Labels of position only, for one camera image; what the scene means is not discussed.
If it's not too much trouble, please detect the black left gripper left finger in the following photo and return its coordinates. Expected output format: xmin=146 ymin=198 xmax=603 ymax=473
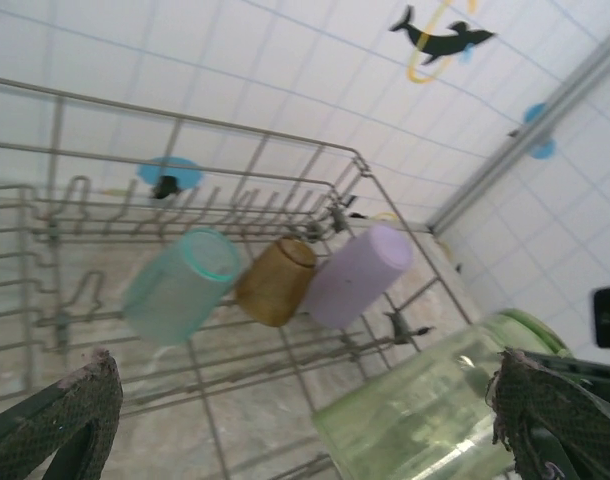
xmin=0 ymin=348 xmax=125 ymax=480

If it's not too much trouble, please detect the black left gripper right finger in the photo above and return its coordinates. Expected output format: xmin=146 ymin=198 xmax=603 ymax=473
xmin=486 ymin=348 xmax=610 ymax=480

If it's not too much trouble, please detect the green translucent plastic cup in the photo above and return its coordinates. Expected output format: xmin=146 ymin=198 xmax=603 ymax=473
xmin=310 ymin=307 xmax=571 ymax=480

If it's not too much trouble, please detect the teal textured plastic cup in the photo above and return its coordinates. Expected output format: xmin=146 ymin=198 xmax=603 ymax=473
xmin=120 ymin=227 xmax=242 ymax=346

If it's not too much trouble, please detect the lilac opaque plastic cup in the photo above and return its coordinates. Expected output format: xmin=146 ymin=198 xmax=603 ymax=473
xmin=302 ymin=223 xmax=415 ymax=330

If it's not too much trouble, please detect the amber textured plastic cup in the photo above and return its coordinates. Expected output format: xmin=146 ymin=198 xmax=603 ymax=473
xmin=233 ymin=235 xmax=319 ymax=329

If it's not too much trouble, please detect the grey wire dish rack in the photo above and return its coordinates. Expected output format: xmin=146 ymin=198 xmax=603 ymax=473
xmin=0 ymin=73 xmax=474 ymax=480

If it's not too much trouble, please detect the aluminium corner post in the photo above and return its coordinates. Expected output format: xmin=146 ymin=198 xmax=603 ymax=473
xmin=427 ymin=27 xmax=610 ymax=234

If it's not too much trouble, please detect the black dolphin yellow ring decal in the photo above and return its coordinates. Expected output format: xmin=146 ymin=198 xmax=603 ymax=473
xmin=387 ymin=0 xmax=498 ymax=85

